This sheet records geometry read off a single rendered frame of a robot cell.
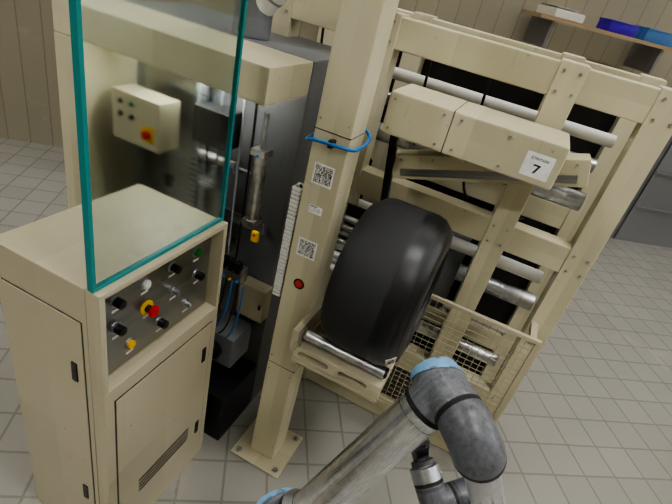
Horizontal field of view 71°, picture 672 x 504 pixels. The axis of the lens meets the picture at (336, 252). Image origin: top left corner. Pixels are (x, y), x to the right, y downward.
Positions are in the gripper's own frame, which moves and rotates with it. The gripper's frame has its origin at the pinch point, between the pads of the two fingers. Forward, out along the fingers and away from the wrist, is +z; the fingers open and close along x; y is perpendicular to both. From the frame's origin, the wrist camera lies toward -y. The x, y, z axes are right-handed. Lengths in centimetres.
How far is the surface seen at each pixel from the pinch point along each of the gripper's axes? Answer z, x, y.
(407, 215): 56, 15, -12
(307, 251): 58, -18, 9
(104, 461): 6, -99, 17
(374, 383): 6.9, -5.4, 21.4
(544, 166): 58, 60, -22
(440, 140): 79, 34, -14
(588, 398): -42, 155, 173
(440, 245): 43, 22, -15
